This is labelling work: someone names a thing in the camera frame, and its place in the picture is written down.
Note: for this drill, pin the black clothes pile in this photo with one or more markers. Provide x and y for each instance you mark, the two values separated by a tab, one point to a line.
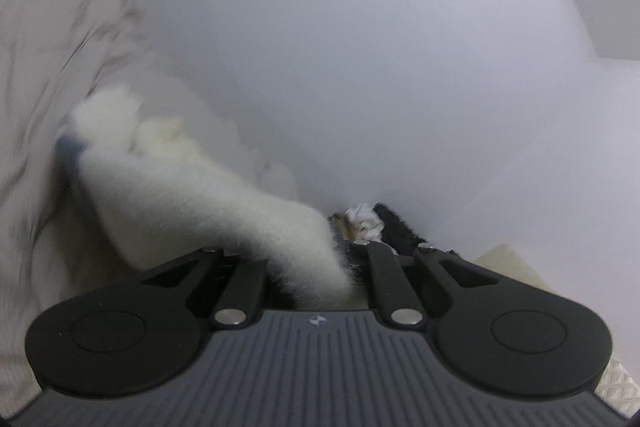
400	227

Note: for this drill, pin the grey bed sheet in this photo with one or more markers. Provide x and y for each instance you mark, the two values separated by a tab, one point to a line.
40	82

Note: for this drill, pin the cream padded headboard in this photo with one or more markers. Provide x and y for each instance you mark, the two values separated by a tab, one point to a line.
505	264

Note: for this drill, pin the white crumpled cloth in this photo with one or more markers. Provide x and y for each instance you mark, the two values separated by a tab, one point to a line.
362	214

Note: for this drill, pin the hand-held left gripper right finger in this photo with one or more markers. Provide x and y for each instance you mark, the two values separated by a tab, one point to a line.
385	277

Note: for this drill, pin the white fuzzy striped sweater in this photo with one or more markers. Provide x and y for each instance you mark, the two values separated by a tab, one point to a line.
200	207

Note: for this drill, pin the cream quilted mattress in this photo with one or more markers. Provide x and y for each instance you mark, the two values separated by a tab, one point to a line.
620	382

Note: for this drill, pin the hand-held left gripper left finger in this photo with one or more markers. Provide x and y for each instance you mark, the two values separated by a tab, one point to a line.
250	282

